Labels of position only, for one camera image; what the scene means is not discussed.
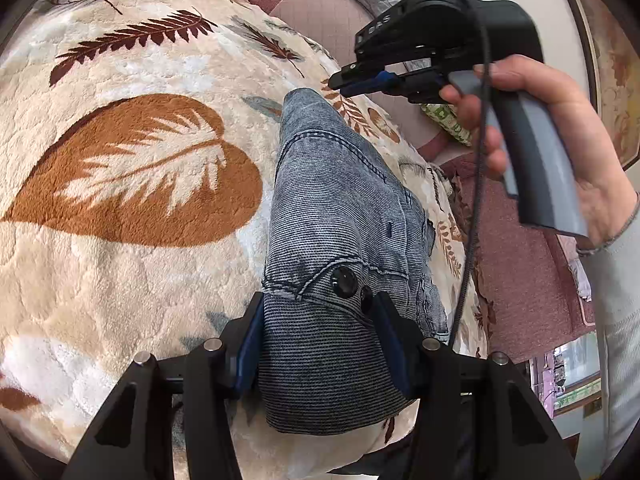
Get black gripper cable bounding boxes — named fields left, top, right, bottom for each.
left=447, top=0, right=497, bottom=351

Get grey-blue denim pants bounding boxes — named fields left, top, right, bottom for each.
left=258, top=88, right=448, bottom=436

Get person's right hand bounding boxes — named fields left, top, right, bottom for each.
left=438, top=53, right=626, bottom=250

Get maroon woven sofa cover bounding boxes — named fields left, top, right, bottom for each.
left=457, top=179, right=594, bottom=363

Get grey sleeve right forearm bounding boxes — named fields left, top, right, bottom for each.
left=579, top=214, right=639, bottom=469

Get framed wall picture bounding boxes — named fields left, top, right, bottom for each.
left=567, top=0, right=639, bottom=169

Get cream leaf-pattern fleece blanket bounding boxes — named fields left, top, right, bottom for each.
left=1, top=0, right=465, bottom=479

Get green patterned cloth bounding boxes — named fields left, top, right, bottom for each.
left=421, top=104, right=472, bottom=146

